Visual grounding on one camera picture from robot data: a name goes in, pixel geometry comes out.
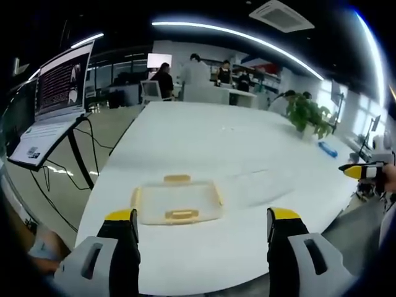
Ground curved ceiling light strip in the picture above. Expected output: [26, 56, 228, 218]
[355, 11, 388, 105]

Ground open silver laptop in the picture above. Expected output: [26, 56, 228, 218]
[7, 39, 95, 171]

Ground clear container with yellow clasps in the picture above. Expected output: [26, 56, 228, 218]
[131, 174, 224, 227]

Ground green potted plant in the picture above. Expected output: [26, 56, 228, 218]
[285, 92, 334, 140]

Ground black desk monitor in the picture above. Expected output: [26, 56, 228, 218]
[355, 114, 382, 159]

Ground black laptop stand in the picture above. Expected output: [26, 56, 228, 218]
[43, 116, 95, 191]

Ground black cable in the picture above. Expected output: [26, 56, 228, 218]
[29, 114, 116, 233]

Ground ceiling air vent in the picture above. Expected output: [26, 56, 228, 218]
[248, 0, 316, 33]

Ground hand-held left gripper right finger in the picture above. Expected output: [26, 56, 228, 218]
[266, 207, 366, 297]

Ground person's own clothing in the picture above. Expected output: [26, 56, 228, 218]
[377, 193, 396, 250]

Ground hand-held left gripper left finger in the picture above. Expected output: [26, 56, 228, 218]
[54, 208, 142, 297]

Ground white office chair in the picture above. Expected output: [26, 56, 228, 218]
[140, 79, 174, 104]

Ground short ceiling light strip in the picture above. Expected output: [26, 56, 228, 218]
[70, 32, 105, 49]

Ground blue flat object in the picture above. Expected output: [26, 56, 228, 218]
[317, 140, 339, 158]

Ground white wall screen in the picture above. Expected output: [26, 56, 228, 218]
[147, 53, 173, 69]

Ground white counter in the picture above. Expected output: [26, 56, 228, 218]
[181, 82, 258, 109]

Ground person's right hand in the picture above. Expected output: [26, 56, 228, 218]
[381, 165, 396, 195]

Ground long ceiling light strip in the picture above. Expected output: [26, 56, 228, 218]
[150, 20, 324, 80]

